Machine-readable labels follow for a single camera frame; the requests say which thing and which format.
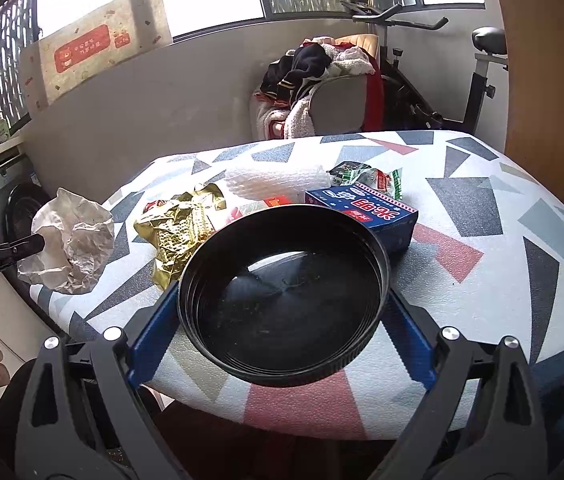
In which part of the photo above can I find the light green snack packet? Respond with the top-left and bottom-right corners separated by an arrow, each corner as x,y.
357,167 -> 405,201

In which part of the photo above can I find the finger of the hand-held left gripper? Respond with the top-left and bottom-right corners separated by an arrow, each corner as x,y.
0,233 -> 46,263

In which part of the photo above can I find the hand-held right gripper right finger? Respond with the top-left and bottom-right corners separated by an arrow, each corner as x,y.
367,290 -> 550,480

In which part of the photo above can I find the wooden door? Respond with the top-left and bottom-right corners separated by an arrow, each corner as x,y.
482,0 -> 564,211

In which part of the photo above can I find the white red fleece garment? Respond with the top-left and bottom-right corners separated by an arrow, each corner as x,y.
254,37 -> 387,141

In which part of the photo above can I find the black garment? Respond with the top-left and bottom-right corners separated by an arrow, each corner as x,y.
262,44 -> 333,106

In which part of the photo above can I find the geometric patterned table cover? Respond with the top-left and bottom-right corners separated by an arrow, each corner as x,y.
29,130 -> 564,441

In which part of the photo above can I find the cardboard box with red print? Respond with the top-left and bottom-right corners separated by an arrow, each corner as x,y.
20,0 -> 173,113

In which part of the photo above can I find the white foam fruit net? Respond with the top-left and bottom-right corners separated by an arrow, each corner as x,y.
224,156 -> 333,206

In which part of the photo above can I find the black exercise bike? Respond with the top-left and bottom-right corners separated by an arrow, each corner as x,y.
342,0 -> 510,133

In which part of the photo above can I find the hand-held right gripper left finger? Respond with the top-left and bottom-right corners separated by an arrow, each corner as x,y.
14,280 -> 197,480

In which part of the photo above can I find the blue cardboard box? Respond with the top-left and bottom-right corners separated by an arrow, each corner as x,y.
305,183 -> 419,256

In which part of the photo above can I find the beige chair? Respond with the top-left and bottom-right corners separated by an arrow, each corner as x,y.
252,32 -> 387,141

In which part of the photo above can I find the gold foil wrapper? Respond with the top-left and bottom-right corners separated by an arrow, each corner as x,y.
133,182 -> 227,292

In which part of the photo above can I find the white paper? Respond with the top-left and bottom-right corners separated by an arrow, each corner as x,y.
18,187 -> 116,296

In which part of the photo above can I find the black round plastic lid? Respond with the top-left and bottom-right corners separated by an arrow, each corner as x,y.
178,208 -> 391,387

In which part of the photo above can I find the white red packet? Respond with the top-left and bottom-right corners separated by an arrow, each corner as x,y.
222,194 -> 307,226

